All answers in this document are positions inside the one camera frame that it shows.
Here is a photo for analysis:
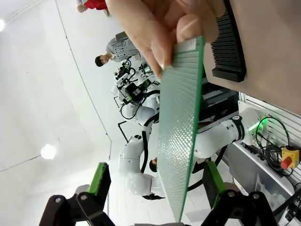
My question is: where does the black slotted PCB rack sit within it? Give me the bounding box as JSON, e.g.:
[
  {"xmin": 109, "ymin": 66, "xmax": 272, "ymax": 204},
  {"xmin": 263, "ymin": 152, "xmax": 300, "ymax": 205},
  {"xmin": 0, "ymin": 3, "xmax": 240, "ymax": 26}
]
[{"xmin": 210, "ymin": 0, "xmax": 247, "ymax": 83}]

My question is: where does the green perforated PCB board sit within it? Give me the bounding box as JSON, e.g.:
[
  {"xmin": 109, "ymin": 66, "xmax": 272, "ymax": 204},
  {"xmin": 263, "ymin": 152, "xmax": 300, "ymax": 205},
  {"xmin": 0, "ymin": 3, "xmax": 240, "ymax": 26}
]
[{"xmin": 157, "ymin": 35, "xmax": 206, "ymax": 223}]

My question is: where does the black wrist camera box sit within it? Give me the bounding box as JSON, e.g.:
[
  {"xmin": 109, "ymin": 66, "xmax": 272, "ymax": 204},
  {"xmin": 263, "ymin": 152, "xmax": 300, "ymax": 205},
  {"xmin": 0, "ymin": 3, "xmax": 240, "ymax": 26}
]
[{"xmin": 126, "ymin": 82, "xmax": 144, "ymax": 101}]

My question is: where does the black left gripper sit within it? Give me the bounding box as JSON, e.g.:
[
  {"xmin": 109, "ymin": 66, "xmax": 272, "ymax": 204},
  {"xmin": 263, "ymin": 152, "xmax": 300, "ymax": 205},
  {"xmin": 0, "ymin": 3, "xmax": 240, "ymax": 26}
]
[{"xmin": 114, "ymin": 67, "xmax": 136, "ymax": 89}]

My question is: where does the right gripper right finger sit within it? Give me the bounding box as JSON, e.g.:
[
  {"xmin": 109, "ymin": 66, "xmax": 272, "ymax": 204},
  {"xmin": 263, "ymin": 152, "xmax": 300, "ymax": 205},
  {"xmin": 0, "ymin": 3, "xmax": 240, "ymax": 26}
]
[{"xmin": 202, "ymin": 161, "xmax": 278, "ymax": 226}]

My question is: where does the person in grey shirt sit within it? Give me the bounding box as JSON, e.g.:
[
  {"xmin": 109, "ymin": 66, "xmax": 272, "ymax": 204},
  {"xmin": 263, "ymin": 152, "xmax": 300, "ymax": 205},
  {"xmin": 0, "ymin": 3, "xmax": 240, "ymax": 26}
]
[{"xmin": 95, "ymin": 32, "xmax": 142, "ymax": 68}]

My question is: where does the yellow emergency stop button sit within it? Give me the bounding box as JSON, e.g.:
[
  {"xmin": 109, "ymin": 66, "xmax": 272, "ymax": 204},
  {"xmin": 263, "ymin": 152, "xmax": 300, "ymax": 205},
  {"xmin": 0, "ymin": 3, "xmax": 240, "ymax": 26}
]
[{"xmin": 280, "ymin": 145, "xmax": 301, "ymax": 169}]

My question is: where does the black cable bundle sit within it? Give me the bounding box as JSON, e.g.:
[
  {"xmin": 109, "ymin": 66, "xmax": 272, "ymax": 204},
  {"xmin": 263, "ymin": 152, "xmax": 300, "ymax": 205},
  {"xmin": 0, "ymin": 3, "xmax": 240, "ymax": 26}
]
[{"xmin": 255, "ymin": 117, "xmax": 293, "ymax": 171}]

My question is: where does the person in red shirt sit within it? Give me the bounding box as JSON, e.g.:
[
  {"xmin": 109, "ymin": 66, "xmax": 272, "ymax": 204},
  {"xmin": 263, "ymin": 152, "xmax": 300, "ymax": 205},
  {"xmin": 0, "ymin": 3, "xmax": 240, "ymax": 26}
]
[{"xmin": 77, "ymin": 0, "xmax": 111, "ymax": 17}]

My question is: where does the person's bare hand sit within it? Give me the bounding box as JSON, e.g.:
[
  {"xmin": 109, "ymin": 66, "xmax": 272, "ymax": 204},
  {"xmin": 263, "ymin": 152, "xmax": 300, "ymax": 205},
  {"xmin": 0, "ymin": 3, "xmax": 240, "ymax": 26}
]
[{"xmin": 104, "ymin": 0, "xmax": 224, "ymax": 80}]

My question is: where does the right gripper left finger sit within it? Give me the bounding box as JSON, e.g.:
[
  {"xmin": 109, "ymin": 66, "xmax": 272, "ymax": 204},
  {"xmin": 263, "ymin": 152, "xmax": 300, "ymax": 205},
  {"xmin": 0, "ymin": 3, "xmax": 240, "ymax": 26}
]
[{"xmin": 39, "ymin": 161, "xmax": 111, "ymax": 226}]

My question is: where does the person with dark hair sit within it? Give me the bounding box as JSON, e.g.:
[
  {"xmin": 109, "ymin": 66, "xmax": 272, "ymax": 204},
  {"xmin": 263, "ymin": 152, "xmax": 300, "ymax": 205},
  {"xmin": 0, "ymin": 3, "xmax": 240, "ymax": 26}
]
[{"xmin": 149, "ymin": 157, "xmax": 161, "ymax": 173}]

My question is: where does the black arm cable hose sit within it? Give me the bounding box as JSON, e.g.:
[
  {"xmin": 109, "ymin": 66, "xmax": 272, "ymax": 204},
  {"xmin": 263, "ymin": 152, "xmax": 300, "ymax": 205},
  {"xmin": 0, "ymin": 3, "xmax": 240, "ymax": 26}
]
[{"xmin": 140, "ymin": 113, "xmax": 158, "ymax": 176}]

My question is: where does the black controller box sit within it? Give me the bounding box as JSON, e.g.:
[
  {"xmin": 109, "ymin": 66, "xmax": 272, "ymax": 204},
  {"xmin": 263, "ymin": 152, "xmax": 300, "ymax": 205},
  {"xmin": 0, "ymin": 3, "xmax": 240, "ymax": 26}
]
[{"xmin": 199, "ymin": 82, "xmax": 238, "ymax": 124}]

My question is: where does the aluminium frame profile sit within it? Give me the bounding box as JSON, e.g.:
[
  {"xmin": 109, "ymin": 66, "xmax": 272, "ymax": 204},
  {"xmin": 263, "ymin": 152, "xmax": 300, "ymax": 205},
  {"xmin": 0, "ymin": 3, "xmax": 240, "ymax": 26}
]
[{"xmin": 237, "ymin": 91, "xmax": 301, "ymax": 151}]

